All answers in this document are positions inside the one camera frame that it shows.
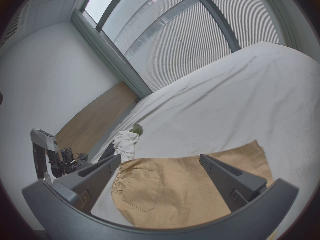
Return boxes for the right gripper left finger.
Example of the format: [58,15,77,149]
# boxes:
[51,154,122,213]

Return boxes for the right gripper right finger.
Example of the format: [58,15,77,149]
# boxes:
[199,154,268,212]

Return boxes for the tan shorts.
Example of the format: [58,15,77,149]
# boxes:
[111,139,274,229]

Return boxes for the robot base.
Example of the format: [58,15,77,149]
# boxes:
[42,171,54,184]

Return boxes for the bed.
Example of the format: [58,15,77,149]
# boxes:
[54,41,320,234]

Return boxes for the black garment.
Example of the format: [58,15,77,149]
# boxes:
[99,143,118,162]

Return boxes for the white garment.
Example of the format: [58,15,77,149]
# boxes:
[114,130,139,163]

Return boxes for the olive green garment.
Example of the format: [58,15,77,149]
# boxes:
[129,124,143,136]

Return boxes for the grey-green curtain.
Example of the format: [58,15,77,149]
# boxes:
[256,0,313,53]
[71,9,153,101]

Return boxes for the window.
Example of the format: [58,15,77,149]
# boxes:
[84,0,280,92]

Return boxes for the white air vent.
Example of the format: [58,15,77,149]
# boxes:
[0,5,28,49]

